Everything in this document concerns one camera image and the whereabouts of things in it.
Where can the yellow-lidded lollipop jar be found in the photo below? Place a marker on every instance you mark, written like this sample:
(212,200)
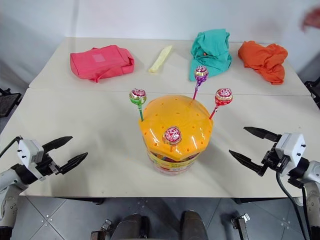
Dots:
(175,112)

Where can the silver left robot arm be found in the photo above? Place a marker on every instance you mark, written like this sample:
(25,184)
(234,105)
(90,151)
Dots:
(7,180)

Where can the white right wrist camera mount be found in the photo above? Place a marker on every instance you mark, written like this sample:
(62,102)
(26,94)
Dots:
(291,145)

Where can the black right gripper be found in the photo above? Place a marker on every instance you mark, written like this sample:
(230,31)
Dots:
(272,160)

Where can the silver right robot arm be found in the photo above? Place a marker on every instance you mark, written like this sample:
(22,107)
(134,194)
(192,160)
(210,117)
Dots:
(311,175)

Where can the purple-stick lollipop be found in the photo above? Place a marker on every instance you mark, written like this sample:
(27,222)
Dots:
(201,73)

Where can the pink fabric bag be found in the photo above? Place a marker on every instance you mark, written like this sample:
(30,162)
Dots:
(100,60)

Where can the black table base bar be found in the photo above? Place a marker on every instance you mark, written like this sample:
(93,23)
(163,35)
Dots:
(250,200)
(82,200)

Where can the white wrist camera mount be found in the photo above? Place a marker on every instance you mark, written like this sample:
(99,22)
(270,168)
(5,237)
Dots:
(291,145)
(27,150)

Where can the green-stick lollipop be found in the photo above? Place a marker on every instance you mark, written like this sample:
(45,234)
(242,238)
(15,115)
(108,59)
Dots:
(137,96)

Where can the dark rounded shape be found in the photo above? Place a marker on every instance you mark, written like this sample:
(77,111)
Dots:
(131,227)
(192,225)

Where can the black chair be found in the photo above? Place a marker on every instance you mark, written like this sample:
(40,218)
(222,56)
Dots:
(314,91)
(8,101)

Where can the pale yellow wrapper strip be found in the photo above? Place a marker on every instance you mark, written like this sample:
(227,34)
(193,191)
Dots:
(160,60)

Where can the orange crumpled cloth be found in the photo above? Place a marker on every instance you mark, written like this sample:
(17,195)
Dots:
(265,60)

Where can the person's bare hand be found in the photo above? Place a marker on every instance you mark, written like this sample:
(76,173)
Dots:
(313,18)

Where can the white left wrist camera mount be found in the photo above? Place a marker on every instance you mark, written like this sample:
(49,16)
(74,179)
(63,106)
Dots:
(27,150)

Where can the red-stick lollipop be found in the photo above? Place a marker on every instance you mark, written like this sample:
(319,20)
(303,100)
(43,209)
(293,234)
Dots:
(223,96)

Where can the teal crumpled cloth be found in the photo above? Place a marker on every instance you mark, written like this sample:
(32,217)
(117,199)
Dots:
(210,50)

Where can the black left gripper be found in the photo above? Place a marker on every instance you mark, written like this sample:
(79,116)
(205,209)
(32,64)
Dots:
(46,165)

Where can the orange-stick lollipop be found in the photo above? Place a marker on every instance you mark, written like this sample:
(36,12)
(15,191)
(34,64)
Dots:
(172,136)

